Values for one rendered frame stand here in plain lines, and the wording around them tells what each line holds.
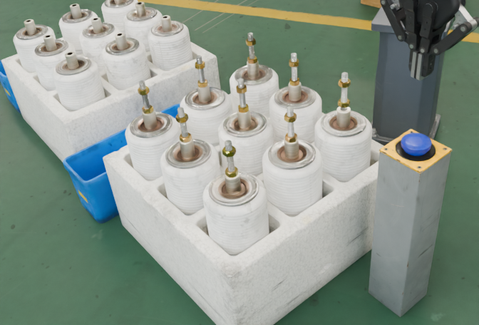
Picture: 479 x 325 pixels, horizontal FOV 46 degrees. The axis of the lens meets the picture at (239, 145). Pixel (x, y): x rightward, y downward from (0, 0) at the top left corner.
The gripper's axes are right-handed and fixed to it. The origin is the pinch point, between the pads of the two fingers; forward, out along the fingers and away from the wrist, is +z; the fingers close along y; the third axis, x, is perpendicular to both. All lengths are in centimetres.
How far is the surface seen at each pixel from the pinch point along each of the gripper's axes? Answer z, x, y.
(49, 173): 45, -31, -75
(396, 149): 13.4, -1.5, -1.3
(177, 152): 19.6, -20.3, -30.1
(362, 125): 19.5, 6.2, -14.1
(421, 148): 12.0, -0.6, 2.0
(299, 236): 28.3, -13.2, -9.0
